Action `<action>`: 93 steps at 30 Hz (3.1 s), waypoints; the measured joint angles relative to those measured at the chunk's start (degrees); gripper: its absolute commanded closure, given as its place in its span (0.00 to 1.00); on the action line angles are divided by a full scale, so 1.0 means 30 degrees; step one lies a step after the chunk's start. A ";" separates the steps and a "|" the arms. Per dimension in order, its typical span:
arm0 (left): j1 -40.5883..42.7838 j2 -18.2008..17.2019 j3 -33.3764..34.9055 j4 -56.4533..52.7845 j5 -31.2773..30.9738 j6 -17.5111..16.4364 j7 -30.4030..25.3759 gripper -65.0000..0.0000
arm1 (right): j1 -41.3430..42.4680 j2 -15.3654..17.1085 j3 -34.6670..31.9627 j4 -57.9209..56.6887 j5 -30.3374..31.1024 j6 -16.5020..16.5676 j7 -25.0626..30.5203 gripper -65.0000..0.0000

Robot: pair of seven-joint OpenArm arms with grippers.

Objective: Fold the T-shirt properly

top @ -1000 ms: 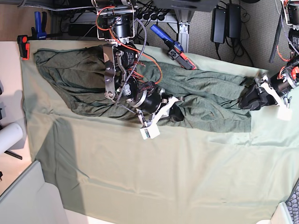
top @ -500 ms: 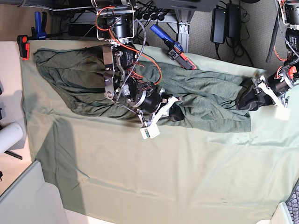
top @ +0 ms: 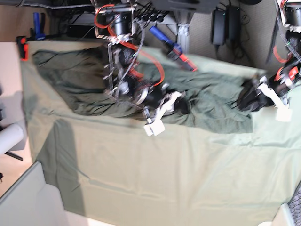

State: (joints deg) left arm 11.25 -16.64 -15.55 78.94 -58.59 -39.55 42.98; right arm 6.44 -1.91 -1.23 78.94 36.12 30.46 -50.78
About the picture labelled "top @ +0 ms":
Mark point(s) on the white foam board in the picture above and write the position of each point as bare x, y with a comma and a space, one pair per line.
30, 201

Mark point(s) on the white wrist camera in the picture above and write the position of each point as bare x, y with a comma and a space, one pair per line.
283, 114
155, 128

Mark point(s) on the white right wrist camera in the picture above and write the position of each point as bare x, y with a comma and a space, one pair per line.
155, 128

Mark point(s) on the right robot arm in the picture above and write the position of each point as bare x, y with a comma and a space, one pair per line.
126, 84

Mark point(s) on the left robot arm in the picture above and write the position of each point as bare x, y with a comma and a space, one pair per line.
265, 91

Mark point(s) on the blue orange bar clamp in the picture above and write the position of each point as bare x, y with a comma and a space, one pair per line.
174, 51

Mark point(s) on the blue handled clamp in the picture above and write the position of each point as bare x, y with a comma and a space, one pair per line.
38, 30

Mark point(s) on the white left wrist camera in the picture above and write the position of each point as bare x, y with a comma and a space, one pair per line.
283, 114

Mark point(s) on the black power adapter brick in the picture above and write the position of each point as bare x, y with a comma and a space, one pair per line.
218, 27

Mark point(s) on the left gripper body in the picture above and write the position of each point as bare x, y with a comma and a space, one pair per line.
285, 80

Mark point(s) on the red black corner clamp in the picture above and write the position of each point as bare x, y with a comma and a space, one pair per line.
22, 46

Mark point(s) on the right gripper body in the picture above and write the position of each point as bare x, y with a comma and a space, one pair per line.
157, 101

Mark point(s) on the aluminium table leg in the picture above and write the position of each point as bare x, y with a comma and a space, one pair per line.
183, 19

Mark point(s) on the light green table cloth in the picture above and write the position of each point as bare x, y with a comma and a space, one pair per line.
108, 168

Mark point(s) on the green long-sleeve T-shirt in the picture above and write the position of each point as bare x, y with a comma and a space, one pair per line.
77, 76

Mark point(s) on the white paper roll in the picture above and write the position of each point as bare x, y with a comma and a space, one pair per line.
9, 137

